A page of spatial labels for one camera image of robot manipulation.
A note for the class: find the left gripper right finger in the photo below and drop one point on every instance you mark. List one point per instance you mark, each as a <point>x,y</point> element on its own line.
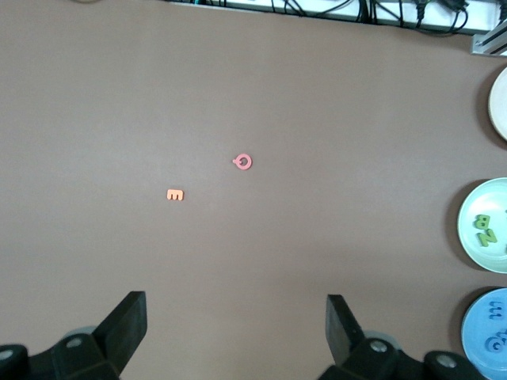
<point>344,336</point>

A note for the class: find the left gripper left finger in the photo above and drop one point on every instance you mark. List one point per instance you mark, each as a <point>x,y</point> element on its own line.
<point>119,328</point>

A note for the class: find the blue letter G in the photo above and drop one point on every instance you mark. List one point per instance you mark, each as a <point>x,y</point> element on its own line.
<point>495,343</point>

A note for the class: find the blue letter E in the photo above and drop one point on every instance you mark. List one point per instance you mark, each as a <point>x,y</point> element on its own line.
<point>497,310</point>

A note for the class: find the green letter N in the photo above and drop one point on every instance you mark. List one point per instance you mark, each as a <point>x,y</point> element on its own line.
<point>487,237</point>

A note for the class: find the green letter B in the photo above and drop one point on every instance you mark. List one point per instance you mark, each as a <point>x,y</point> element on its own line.
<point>483,221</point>

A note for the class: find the blue plate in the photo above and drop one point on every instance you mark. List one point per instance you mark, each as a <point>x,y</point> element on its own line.
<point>475,336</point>

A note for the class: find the orange letter E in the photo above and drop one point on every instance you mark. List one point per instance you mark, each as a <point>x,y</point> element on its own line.
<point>175,194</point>

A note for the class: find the green plate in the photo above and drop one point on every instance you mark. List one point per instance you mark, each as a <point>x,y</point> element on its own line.
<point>467,237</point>

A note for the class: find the beige plate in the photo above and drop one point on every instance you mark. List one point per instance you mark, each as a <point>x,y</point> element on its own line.
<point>499,103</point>

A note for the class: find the grey metal bracket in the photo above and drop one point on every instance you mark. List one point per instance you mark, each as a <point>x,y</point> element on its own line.
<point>489,41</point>

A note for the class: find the table edge rail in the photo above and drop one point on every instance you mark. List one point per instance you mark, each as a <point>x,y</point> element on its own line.
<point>317,8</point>

